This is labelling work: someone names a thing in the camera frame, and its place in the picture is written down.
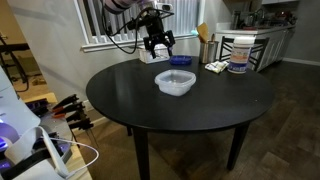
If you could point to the round black table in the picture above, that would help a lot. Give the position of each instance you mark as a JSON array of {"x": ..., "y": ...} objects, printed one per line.
[{"x": 216, "y": 100}]

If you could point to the crumpled snack packet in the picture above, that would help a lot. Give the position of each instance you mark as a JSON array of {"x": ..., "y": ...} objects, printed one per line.
[{"x": 216, "y": 66}]

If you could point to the white wipes canister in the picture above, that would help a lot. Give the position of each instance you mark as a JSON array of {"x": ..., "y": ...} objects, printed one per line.
[{"x": 240, "y": 56}]

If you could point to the white kitchen counter cabinet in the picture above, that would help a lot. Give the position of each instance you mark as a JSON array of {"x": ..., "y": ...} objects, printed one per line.
[{"x": 276, "y": 43}]

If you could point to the metal utensil holder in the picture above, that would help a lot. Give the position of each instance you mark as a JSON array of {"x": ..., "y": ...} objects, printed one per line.
[{"x": 208, "y": 53}]

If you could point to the dark wooden chair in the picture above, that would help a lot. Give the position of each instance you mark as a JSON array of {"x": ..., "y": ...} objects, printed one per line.
[{"x": 224, "y": 39}]

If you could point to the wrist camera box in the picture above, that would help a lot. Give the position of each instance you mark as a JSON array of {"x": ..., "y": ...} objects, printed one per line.
[{"x": 165, "y": 6}]

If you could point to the wooden spatula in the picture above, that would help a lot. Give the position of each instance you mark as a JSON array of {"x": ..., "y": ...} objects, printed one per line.
[{"x": 202, "y": 30}]

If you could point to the blue bowl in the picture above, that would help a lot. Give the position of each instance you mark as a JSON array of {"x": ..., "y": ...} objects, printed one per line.
[{"x": 180, "y": 60}]

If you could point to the black metal stand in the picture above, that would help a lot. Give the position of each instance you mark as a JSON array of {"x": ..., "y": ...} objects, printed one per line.
[{"x": 13, "y": 47}]

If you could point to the white window sill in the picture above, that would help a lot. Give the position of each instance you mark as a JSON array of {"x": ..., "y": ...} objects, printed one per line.
[{"x": 110, "y": 45}]

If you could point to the light wooden robot stand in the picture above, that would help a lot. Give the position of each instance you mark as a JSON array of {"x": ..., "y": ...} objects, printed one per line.
[{"x": 78, "y": 163}]

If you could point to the teal utensil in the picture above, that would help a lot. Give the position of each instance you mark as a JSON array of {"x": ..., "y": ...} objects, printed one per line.
[{"x": 194, "y": 32}]

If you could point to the white plastic basket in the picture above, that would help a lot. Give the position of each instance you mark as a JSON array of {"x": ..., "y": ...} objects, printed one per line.
[{"x": 146, "y": 56}]

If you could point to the black clamp orange tips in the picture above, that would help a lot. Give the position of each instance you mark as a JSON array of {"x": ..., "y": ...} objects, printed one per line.
[
  {"x": 81, "y": 125},
  {"x": 77, "y": 116},
  {"x": 66, "y": 100},
  {"x": 71, "y": 108}
]

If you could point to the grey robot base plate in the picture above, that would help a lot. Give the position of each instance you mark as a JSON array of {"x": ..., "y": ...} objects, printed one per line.
[{"x": 58, "y": 128}]

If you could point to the white window blinds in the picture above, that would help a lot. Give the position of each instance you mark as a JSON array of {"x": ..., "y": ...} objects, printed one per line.
[{"x": 186, "y": 16}]

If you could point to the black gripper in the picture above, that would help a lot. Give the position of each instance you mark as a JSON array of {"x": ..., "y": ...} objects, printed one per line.
[{"x": 155, "y": 26}]

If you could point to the clear square plastic container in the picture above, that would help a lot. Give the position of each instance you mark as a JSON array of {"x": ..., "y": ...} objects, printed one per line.
[
  {"x": 175, "y": 75},
  {"x": 175, "y": 92}
]

